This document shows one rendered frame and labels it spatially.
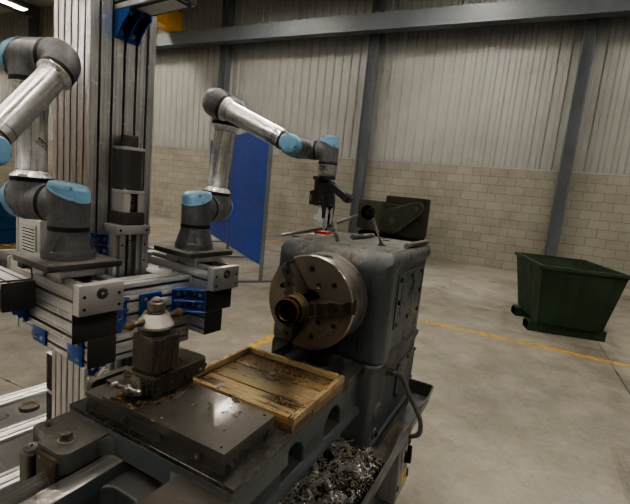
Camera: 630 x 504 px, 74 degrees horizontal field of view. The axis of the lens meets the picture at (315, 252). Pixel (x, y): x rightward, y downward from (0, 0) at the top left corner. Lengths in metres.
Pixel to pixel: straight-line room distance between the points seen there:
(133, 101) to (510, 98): 10.34
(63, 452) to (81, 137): 1.07
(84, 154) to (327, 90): 11.29
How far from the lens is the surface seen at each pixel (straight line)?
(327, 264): 1.32
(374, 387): 1.55
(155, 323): 0.95
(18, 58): 1.57
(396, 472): 1.97
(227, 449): 0.84
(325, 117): 12.56
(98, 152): 1.69
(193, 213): 1.72
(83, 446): 1.01
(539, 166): 11.23
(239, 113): 1.67
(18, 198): 1.55
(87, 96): 1.69
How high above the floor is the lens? 1.44
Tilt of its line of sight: 8 degrees down
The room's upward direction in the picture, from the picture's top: 6 degrees clockwise
